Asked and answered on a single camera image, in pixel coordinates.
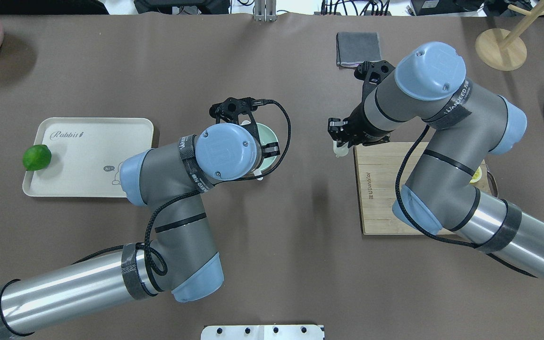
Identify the green lime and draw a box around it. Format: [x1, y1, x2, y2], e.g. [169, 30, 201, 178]
[22, 144, 52, 171]

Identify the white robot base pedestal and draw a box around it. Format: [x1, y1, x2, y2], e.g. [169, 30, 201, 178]
[200, 323, 326, 340]

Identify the wooden mug tree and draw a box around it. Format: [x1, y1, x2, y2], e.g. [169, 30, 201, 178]
[475, 0, 544, 71]

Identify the light green bowl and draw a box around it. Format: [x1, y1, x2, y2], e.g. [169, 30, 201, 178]
[252, 123, 280, 176]

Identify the lemon half near handle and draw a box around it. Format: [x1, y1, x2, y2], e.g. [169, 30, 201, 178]
[470, 166, 482, 184]

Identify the wooden cutting board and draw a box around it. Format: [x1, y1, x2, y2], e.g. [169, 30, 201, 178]
[354, 142, 497, 237]

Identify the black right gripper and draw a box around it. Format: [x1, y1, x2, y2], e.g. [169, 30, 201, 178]
[327, 104, 391, 147]

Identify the beige rabbit tray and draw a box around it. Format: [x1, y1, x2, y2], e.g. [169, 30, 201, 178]
[22, 118, 154, 198]

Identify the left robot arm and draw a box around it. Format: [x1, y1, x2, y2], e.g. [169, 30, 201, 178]
[0, 123, 285, 340]

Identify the aluminium frame post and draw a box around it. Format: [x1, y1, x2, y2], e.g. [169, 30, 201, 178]
[253, 0, 278, 22]

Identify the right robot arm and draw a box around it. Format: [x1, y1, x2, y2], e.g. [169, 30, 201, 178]
[328, 42, 544, 279]

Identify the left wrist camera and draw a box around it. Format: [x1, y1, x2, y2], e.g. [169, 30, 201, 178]
[209, 97, 263, 141]

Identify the grey folded cloth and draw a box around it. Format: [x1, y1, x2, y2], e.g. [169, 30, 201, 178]
[335, 32, 383, 68]

